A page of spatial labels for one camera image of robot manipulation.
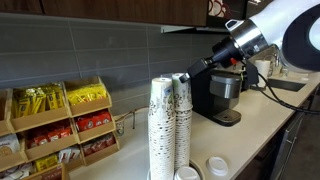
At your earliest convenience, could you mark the dark countertop sink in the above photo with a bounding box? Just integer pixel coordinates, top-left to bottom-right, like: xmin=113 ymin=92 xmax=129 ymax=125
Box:
xmin=268 ymin=79 xmax=304 ymax=92

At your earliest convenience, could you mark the stack of paper cups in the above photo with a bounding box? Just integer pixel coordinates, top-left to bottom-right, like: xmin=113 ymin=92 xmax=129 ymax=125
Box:
xmin=148 ymin=78 xmax=176 ymax=180
xmin=174 ymin=105 xmax=193 ymax=170

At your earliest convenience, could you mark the white paper towel roll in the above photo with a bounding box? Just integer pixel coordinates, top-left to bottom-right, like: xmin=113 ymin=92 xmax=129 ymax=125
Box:
xmin=255 ymin=60 xmax=270 ymax=78

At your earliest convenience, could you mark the yellow tea packets right bin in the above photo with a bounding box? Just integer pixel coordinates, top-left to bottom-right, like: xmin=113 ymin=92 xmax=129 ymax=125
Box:
xmin=67 ymin=84 xmax=107 ymax=106

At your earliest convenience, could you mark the wooden tea organizer rack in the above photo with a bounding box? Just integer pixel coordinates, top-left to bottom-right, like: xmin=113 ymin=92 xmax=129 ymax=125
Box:
xmin=0 ymin=76 xmax=119 ymax=172

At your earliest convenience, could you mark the red tea packets bin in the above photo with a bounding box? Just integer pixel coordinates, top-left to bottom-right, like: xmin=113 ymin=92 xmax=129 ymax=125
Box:
xmin=75 ymin=110 xmax=112 ymax=132
xmin=82 ymin=133 xmax=116 ymax=156
xmin=27 ymin=126 xmax=72 ymax=148

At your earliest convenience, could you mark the black Keurig coffee maker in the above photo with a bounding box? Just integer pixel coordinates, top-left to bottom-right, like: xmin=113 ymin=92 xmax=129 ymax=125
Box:
xmin=191 ymin=70 xmax=242 ymax=127

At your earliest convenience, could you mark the wire rack on counter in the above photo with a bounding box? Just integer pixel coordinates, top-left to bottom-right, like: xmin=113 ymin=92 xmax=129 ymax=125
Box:
xmin=115 ymin=106 xmax=146 ymax=137

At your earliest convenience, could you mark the right stack of paper cups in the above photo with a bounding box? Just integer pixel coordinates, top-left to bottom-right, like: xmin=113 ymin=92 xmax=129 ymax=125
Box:
xmin=174 ymin=105 xmax=193 ymax=170

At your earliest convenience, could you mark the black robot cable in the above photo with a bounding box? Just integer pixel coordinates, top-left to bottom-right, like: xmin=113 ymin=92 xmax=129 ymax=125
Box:
xmin=249 ymin=73 xmax=320 ymax=116

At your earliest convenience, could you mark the white plastic cup lid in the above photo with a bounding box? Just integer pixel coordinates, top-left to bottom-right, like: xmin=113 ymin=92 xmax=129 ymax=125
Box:
xmin=206 ymin=156 xmax=228 ymax=176

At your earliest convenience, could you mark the red tea packets left bin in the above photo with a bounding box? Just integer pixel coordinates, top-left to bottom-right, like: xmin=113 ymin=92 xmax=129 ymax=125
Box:
xmin=27 ymin=126 xmax=72 ymax=148

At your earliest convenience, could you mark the yellow tea packets bin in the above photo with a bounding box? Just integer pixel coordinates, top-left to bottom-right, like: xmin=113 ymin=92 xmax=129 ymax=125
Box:
xmin=13 ymin=83 xmax=64 ymax=118
xmin=67 ymin=84 xmax=107 ymax=106

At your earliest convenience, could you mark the left stack of paper cups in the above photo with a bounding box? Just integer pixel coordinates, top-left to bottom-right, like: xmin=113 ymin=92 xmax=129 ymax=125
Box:
xmin=148 ymin=78 xmax=176 ymax=180

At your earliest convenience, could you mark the yellow tea packets left bin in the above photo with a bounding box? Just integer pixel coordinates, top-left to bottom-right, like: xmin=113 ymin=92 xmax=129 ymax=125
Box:
xmin=13 ymin=83 xmax=64 ymax=118

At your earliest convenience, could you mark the dark wood upper cabinet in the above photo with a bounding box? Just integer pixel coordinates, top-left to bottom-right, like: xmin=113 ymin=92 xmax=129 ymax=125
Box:
xmin=0 ymin=0 xmax=209 ymax=26

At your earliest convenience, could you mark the patterned paper coffee cup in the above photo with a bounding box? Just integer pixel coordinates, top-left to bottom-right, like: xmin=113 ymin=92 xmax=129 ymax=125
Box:
xmin=172 ymin=73 xmax=192 ymax=110

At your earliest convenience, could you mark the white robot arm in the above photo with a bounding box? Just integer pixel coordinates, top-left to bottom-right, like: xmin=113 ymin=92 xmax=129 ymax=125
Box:
xmin=180 ymin=0 xmax=320 ymax=82

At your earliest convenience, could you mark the red tea packets lower bin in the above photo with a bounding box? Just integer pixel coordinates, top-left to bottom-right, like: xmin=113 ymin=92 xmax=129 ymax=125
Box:
xmin=82 ymin=133 xmax=116 ymax=156

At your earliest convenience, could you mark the red tea packets upper bin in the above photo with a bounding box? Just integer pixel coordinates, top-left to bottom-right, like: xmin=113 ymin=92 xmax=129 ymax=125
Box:
xmin=75 ymin=110 xmax=112 ymax=132

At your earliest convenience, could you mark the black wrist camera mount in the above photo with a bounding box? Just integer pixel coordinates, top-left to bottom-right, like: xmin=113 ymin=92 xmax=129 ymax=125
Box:
xmin=242 ymin=61 xmax=259 ymax=91

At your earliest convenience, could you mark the stack of white lids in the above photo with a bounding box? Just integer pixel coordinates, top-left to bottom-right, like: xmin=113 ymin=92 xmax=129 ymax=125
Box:
xmin=174 ymin=166 xmax=200 ymax=180

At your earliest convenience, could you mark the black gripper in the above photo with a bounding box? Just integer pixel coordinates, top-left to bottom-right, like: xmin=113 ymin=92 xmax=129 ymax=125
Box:
xmin=179 ymin=36 xmax=243 ymax=83

